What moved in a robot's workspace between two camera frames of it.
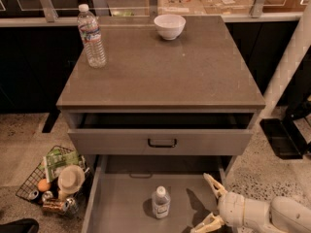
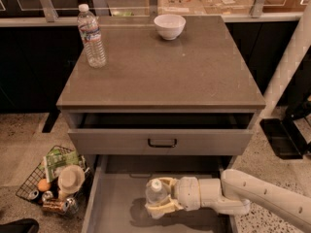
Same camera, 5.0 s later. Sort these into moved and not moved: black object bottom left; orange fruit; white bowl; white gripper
Moved: white gripper
Not moved: black object bottom left; white bowl; orange fruit
